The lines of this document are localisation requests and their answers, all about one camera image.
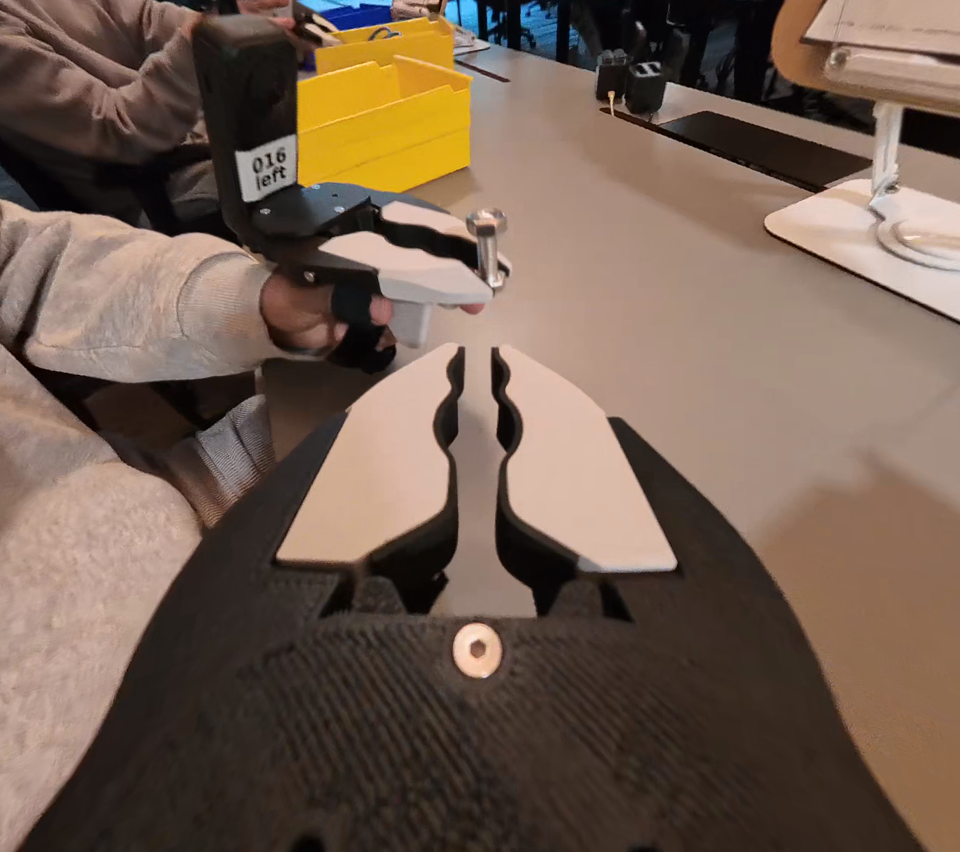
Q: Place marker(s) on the beige desk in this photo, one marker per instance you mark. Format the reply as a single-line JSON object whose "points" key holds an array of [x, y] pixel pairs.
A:
{"points": [[675, 342]]}

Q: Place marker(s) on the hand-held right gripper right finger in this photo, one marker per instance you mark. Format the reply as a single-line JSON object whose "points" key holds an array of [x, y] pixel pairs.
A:
{"points": [[585, 484]]}

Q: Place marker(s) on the silver hex bolt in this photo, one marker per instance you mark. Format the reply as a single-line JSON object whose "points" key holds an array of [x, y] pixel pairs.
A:
{"points": [[486, 236]]}

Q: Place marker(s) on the blue plastic bin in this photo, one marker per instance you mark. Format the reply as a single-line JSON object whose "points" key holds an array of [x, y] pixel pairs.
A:
{"points": [[352, 15]]}

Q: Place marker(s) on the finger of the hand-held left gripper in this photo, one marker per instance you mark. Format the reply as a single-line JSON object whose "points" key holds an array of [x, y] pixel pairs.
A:
{"points": [[420, 274], [424, 221]]}

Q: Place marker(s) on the person's left forearm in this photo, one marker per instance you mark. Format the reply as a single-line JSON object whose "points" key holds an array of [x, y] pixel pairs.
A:
{"points": [[135, 297]]}

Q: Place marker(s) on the person's left hand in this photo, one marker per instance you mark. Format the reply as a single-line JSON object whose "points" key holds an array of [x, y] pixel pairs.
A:
{"points": [[296, 312]]}

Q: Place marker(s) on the yellow plastic bin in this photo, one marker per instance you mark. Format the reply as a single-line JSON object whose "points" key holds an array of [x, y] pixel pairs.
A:
{"points": [[382, 131], [397, 49]]}

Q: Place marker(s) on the white document stand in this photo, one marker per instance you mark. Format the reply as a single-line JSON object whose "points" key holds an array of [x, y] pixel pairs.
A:
{"points": [[825, 229]]}

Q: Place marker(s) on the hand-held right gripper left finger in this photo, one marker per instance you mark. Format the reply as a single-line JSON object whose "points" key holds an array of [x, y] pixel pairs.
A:
{"points": [[375, 484]]}

